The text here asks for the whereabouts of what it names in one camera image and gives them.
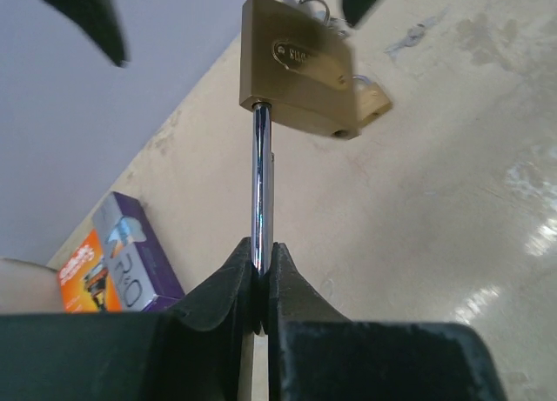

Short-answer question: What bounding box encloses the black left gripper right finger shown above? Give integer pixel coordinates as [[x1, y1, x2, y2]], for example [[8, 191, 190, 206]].
[[266, 243, 507, 400]]

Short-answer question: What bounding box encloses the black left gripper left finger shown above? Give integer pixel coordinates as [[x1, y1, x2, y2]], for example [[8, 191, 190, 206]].
[[1, 238, 253, 400]]

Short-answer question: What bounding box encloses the long-shackle brass padlock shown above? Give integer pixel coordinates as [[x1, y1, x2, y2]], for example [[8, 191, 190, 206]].
[[239, 0, 359, 276]]

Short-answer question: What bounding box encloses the small brass padlock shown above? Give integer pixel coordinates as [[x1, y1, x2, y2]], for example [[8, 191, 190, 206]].
[[352, 75, 393, 129]]

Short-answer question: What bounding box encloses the purple silver toothpaste box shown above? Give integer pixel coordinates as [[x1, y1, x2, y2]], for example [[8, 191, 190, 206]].
[[92, 191, 185, 311]]

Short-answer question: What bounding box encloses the orange box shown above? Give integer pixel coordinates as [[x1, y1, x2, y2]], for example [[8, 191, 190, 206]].
[[57, 230, 122, 312]]

